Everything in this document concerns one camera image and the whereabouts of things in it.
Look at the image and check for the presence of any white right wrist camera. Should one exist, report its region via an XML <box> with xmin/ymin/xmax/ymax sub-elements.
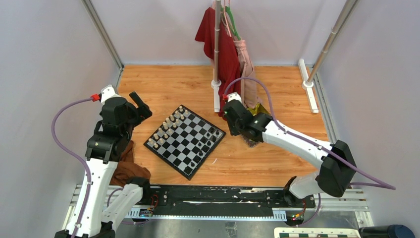
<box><xmin>227</xmin><ymin>92</ymin><xmax>242</xmax><ymax>102</ymax></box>

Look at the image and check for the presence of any white centre rack foot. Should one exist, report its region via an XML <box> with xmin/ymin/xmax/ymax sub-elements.
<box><xmin>211</xmin><ymin>80</ymin><xmax>221</xmax><ymax>113</ymax></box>

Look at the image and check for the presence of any white right rack foot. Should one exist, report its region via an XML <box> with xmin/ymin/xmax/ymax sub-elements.
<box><xmin>298</xmin><ymin>59</ymin><xmax>319</xmax><ymax>114</ymax></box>

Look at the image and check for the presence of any black pieces set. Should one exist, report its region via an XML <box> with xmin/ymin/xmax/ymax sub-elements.
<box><xmin>178</xmin><ymin>127</ymin><xmax>225</xmax><ymax>176</ymax></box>

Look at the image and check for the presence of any silver right rack pole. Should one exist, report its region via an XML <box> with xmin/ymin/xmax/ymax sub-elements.
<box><xmin>307</xmin><ymin>0</ymin><xmax>359</xmax><ymax>85</ymax></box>

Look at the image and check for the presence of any black white chessboard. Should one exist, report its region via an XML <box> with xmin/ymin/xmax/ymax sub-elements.
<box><xmin>144</xmin><ymin>105</ymin><xmax>226</xmax><ymax>180</ymax></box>

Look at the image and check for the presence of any yellow metal tin tray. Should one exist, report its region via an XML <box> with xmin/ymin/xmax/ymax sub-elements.
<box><xmin>241</xmin><ymin>103</ymin><xmax>270</xmax><ymax>148</ymax></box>

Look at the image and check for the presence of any pink hanging garment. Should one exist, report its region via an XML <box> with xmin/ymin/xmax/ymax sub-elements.
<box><xmin>220</xmin><ymin>0</ymin><xmax>262</xmax><ymax>108</ymax></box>

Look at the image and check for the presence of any silver centre rack pole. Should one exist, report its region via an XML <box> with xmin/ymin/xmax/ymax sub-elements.
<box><xmin>213</xmin><ymin>0</ymin><xmax>221</xmax><ymax>86</ymax></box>

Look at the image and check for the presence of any green clothes hanger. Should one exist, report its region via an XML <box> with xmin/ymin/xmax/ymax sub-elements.
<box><xmin>221</xmin><ymin>6</ymin><xmax>241</xmax><ymax>41</ymax></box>

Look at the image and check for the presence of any green white chessboard box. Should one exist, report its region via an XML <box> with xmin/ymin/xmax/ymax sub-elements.
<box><xmin>273</xmin><ymin>227</ymin><xmax>361</xmax><ymax>238</ymax></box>

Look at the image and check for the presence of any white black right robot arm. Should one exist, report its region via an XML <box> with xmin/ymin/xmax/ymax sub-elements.
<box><xmin>223</xmin><ymin>100</ymin><xmax>356</xmax><ymax>207</ymax></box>

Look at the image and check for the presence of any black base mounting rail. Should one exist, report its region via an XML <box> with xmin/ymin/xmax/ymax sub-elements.
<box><xmin>135</xmin><ymin>185</ymin><xmax>315</xmax><ymax>221</ymax></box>

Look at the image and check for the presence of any cream chess pieces row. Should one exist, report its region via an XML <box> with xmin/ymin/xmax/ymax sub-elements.
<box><xmin>146</xmin><ymin>106</ymin><xmax>190</xmax><ymax>148</ymax></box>

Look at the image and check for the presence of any white rack foot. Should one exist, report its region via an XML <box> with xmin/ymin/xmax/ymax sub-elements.
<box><xmin>211</xmin><ymin>80</ymin><xmax>221</xmax><ymax>113</ymax></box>
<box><xmin>298</xmin><ymin>59</ymin><xmax>319</xmax><ymax>114</ymax></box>

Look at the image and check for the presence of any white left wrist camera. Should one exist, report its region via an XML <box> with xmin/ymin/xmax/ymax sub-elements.
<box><xmin>100</xmin><ymin>84</ymin><xmax>121</xmax><ymax>105</ymax></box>

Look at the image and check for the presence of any dark blue cylinder object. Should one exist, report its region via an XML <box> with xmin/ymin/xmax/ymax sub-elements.
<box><xmin>359</xmin><ymin>225</ymin><xmax>416</xmax><ymax>238</ymax></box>

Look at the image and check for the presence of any brown crumpled cloth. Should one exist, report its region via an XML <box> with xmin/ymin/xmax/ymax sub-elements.
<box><xmin>109</xmin><ymin>140</ymin><xmax>151</xmax><ymax>187</ymax></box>

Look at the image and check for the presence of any dark red hanging shirt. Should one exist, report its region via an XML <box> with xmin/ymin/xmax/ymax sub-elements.
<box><xmin>195</xmin><ymin>7</ymin><xmax>240</xmax><ymax>107</ymax></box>

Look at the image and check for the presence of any silver rack pole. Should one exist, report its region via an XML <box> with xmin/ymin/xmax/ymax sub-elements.
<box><xmin>213</xmin><ymin>0</ymin><xmax>221</xmax><ymax>86</ymax></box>
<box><xmin>307</xmin><ymin>0</ymin><xmax>359</xmax><ymax>85</ymax></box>

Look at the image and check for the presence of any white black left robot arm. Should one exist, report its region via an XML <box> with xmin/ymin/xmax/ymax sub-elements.
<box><xmin>51</xmin><ymin>92</ymin><xmax>153</xmax><ymax>238</ymax></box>

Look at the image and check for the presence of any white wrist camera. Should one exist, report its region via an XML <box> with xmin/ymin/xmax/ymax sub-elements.
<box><xmin>227</xmin><ymin>92</ymin><xmax>242</xmax><ymax>102</ymax></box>
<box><xmin>100</xmin><ymin>84</ymin><xmax>121</xmax><ymax>105</ymax></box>

